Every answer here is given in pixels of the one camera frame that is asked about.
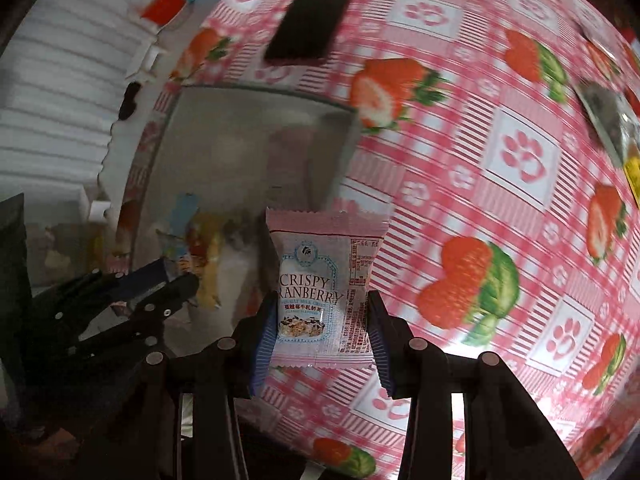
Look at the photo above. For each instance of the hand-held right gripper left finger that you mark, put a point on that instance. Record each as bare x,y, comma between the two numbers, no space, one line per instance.
262,350

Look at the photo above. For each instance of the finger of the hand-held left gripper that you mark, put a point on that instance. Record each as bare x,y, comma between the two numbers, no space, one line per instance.
175,292
145,280

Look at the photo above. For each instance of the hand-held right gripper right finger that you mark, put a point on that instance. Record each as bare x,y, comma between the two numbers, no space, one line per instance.
382,360

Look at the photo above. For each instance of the yellow blue patterned packet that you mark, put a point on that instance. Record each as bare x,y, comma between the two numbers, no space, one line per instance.
180,255

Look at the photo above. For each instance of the tan snack packet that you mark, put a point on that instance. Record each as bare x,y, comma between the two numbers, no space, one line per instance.
212,270

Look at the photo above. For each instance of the light blue snack packet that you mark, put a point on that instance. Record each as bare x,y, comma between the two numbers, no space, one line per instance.
184,215

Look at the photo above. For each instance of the pink white snack packet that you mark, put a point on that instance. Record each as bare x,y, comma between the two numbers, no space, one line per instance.
325,260

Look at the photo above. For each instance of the grey storage box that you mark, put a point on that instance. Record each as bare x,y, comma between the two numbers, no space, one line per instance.
250,150

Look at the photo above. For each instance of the pink checked strawberry tablecloth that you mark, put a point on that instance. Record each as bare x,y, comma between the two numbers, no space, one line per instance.
450,160

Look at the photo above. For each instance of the white ribbed panel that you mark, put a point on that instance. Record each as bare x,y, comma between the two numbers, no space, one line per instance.
60,85

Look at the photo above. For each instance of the white plug adapter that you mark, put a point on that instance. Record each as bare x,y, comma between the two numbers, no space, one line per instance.
145,60

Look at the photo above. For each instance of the black smartphone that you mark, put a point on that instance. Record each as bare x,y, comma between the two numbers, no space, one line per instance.
310,20

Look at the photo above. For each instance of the yellow snack packet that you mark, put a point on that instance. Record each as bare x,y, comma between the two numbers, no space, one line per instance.
632,172

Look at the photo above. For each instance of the clear grey snack packet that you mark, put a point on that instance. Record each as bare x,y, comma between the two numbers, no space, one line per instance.
607,115

